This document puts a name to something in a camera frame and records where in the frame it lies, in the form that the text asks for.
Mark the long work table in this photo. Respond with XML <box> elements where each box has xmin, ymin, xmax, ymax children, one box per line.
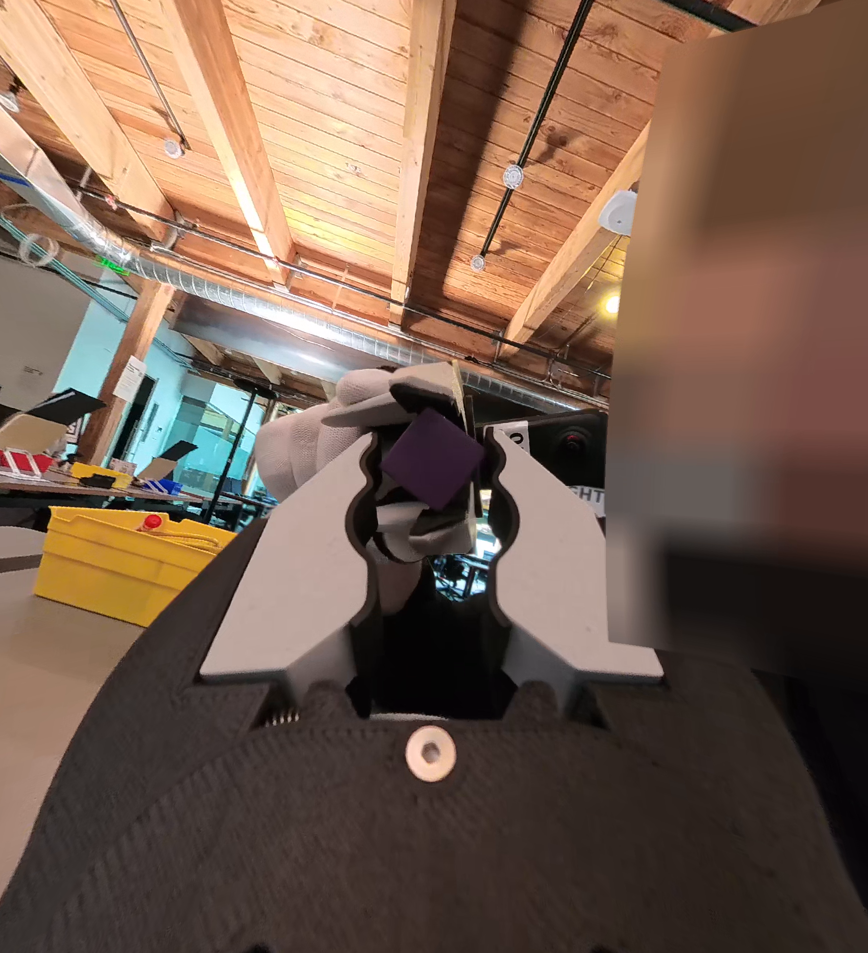
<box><xmin>0</xmin><ymin>458</ymin><xmax>207</xmax><ymax>511</ymax></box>

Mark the black stand pole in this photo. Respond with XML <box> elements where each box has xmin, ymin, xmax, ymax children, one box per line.
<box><xmin>205</xmin><ymin>376</ymin><xmax>280</xmax><ymax>522</ymax></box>

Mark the grey ceiling conduit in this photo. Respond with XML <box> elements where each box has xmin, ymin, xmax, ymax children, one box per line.
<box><xmin>110</xmin><ymin>0</ymin><xmax>189</xmax><ymax>150</ymax></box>

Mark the person's right hand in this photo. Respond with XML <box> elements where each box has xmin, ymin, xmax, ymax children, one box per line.
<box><xmin>255</xmin><ymin>368</ymin><xmax>406</xmax><ymax>509</ymax></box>

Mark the large yellow plastic bin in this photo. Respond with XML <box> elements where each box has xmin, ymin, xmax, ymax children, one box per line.
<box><xmin>34</xmin><ymin>506</ymin><xmax>237</xmax><ymax>628</ymax></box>

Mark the white ceiling sensor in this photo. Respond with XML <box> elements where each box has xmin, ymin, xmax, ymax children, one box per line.
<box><xmin>600</xmin><ymin>190</ymin><xmax>638</xmax><ymax>234</ymax></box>

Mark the black ceiling pipe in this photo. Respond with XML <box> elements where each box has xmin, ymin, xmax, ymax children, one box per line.
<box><xmin>478</xmin><ymin>0</ymin><xmax>596</xmax><ymax>258</ymax></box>

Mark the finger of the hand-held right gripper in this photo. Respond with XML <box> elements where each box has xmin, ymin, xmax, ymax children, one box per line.
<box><xmin>393</xmin><ymin>362</ymin><xmax>479</xmax><ymax>440</ymax></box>
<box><xmin>370</xmin><ymin>491</ymin><xmax>481</xmax><ymax>561</ymax></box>

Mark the round spiral metal duct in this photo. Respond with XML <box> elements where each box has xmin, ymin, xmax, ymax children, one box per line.
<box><xmin>69</xmin><ymin>216</ymin><xmax>612</xmax><ymax>414</ymax></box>

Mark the purple cube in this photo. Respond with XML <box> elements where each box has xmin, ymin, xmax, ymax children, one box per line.
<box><xmin>382</xmin><ymin>408</ymin><xmax>488</xmax><ymax>513</ymax></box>

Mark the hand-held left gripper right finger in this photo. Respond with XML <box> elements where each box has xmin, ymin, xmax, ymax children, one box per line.
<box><xmin>482</xmin><ymin>428</ymin><xmax>664</xmax><ymax>717</ymax></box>

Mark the rectangular metal air duct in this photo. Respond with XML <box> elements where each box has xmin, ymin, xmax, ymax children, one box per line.
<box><xmin>0</xmin><ymin>60</ymin><xmax>107</xmax><ymax>250</ymax></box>

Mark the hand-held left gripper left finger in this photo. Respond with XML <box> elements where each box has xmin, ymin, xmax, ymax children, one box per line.
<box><xmin>199</xmin><ymin>435</ymin><xmax>384</xmax><ymax>684</ymax></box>

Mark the small yellow bin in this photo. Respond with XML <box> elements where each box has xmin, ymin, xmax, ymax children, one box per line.
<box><xmin>69</xmin><ymin>462</ymin><xmax>134</xmax><ymax>490</ymax></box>

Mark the tan flat board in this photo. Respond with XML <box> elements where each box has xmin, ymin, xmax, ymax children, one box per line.
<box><xmin>0</xmin><ymin>413</ymin><xmax>71</xmax><ymax>457</ymax></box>

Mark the black flat panel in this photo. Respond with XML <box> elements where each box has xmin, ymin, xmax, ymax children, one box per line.
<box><xmin>26</xmin><ymin>390</ymin><xmax>108</xmax><ymax>427</ymax></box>

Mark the wooden post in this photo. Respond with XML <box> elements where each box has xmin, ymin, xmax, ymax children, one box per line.
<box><xmin>99</xmin><ymin>279</ymin><xmax>176</xmax><ymax>464</ymax></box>

